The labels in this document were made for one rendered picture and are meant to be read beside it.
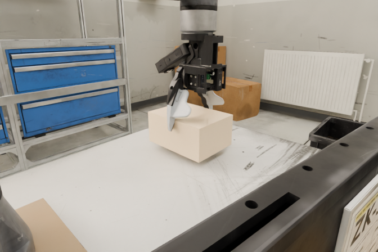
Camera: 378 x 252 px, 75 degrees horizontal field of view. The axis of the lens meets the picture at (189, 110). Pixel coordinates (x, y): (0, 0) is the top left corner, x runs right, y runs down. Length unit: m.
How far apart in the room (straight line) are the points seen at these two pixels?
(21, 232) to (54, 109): 1.62
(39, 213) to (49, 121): 1.53
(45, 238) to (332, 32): 2.95
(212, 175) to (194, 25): 0.30
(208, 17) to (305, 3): 2.69
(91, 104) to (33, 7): 1.13
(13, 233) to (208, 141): 0.35
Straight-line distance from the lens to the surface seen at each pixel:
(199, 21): 0.50
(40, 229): 0.41
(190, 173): 0.52
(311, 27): 3.11
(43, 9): 2.78
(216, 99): 0.58
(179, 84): 0.52
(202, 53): 0.50
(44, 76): 1.88
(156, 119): 0.57
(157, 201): 0.45
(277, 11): 3.26
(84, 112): 2.02
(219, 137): 0.55
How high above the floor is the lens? 0.97
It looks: 18 degrees down
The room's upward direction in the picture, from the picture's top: straight up
